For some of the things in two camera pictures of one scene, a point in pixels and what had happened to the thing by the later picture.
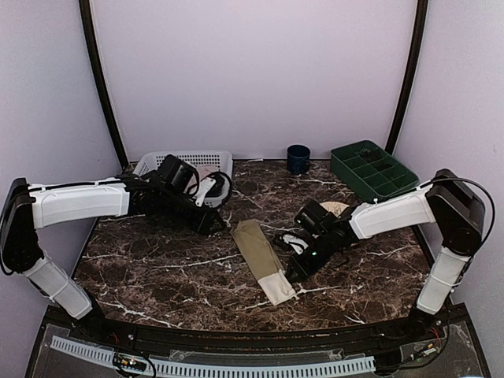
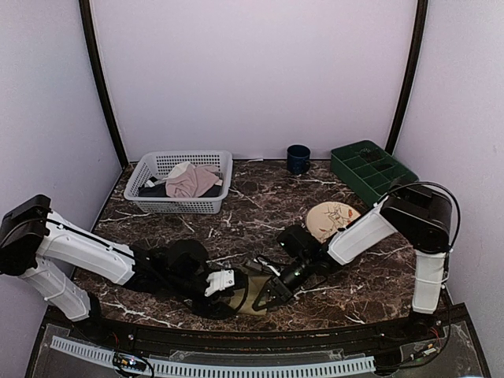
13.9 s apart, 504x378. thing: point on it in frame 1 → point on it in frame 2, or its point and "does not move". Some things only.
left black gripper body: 172,209 → 176,285
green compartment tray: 370,171 does not move
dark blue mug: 298,157 does not move
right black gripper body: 324,251 → 287,291
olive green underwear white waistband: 253,241 → 255,284
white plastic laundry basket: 214,177 does not move
